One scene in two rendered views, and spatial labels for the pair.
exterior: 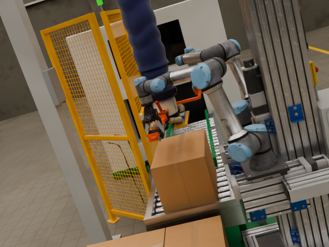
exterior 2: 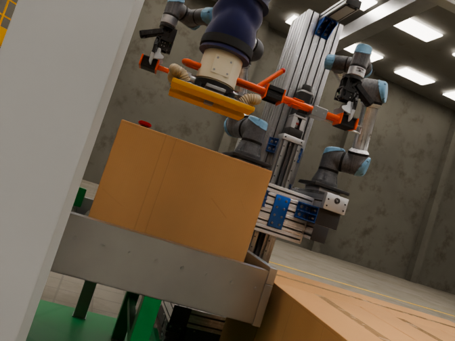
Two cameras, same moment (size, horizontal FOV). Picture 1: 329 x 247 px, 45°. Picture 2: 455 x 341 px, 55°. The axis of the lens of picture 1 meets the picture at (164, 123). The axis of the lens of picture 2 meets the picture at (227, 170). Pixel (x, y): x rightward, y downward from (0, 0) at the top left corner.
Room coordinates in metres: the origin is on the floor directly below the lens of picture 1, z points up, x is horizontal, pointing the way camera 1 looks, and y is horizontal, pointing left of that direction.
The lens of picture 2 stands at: (3.35, 1.70, 0.79)
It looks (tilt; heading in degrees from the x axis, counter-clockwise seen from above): 4 degrees up; 249
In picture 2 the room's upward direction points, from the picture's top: 18 degrees clockwise
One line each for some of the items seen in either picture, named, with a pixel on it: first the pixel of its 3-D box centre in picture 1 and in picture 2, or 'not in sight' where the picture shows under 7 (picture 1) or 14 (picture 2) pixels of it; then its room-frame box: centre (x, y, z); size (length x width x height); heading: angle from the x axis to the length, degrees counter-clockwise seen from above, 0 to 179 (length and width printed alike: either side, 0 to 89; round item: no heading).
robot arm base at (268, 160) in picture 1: (261, 156); (326, 177); (1.95, -0.45, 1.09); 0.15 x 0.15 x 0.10
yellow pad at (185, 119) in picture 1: (181, 117); (207, 101); (2.85, -0.14, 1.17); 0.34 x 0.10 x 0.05; 169
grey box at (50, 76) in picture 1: (54, 86); not in sight; (3.38, 0.80, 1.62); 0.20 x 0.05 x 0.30; 172
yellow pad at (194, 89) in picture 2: not in sight; (213, 93); (2.89, 0.05, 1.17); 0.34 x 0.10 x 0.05; 169
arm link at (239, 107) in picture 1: (241, 111); (254, 129); (2.45, -0.50, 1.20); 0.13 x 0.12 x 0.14; 114
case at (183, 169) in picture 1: (186, 169); (179, 194); (2.87, -0.06, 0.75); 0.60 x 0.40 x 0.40; 169
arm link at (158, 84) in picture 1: (155, 85); (359, 66); (2.24, -0.02, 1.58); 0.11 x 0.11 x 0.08; 44
